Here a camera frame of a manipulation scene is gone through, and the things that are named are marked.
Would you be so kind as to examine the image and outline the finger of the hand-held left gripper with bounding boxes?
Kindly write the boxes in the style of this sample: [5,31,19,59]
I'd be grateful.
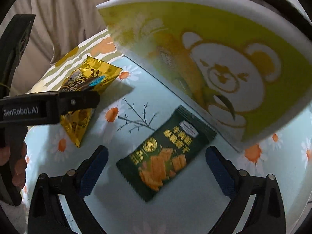
[58,91,101,116]

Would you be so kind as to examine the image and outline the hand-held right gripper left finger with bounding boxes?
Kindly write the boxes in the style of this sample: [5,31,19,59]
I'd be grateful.
[28,145,109,234]

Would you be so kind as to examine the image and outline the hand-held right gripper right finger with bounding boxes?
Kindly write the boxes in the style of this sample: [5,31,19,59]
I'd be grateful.
[205,146,285,234]

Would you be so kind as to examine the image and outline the gold snack packet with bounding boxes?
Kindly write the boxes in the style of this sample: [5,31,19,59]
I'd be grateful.
[60,56,122,149]

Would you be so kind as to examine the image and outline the dark green cracker packet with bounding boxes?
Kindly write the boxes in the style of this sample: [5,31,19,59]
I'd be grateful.
[116,105,217,202]

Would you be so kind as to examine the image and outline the yellow-green bear print box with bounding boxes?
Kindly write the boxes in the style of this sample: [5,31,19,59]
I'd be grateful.
[96,0,312,152]

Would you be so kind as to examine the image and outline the person's left hand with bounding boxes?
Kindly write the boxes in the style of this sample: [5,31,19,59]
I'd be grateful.
[11,143,28,192]

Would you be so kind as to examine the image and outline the daisy print tablecloth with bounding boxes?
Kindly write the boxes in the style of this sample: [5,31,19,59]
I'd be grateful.
[21,56,312,234]

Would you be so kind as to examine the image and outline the floral striped blanket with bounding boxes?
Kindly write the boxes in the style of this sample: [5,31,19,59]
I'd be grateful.
[27,28,127,98]

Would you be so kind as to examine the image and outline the beige curtain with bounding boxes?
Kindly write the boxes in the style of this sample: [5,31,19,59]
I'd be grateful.
[0,0,152,93]

